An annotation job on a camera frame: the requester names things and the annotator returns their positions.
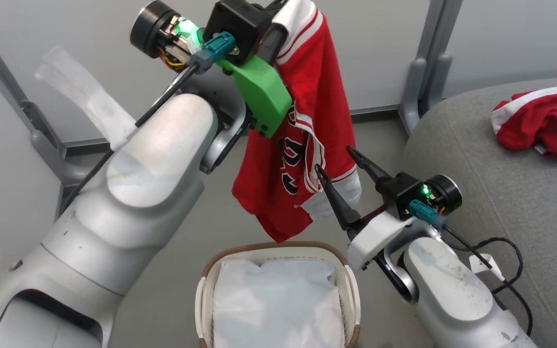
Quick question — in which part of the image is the grey fabric sofa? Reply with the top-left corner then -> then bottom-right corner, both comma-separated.
401,75 -> 557,348

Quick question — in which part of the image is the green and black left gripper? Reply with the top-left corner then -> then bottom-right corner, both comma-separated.
130,0 -> 293,139

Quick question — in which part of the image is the thin black looped cable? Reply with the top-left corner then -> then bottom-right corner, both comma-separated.
445,236 -> 534,337

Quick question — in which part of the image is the grey metal partition post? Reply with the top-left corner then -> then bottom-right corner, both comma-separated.
0,10 -> 93,220
398,0 -> 464,135

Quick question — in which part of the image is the translucent white tape strip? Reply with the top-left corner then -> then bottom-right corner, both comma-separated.
34,46 -> 137,151

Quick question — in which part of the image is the red garment with white band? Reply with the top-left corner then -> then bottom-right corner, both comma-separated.
491,86 -> 557,167

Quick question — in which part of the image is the white cloth basket liner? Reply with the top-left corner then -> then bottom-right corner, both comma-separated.
212,258 -> 346,348

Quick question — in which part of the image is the white basket with wicker rim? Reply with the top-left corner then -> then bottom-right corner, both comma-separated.
195,241 -> 361,348

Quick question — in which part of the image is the red jersey with black lettering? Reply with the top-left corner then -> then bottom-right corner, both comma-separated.
232,0 -> 362,244

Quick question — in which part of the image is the small white cable tag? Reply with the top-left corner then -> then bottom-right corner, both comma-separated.
469,253 -> 506,282

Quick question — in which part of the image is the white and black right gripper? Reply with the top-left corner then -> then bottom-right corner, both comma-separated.
314,146 -> 463,271

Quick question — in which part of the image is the black cable with teal connector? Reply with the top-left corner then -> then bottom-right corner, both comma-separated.
408,199 -> 495,269
63,31 -> 236,213

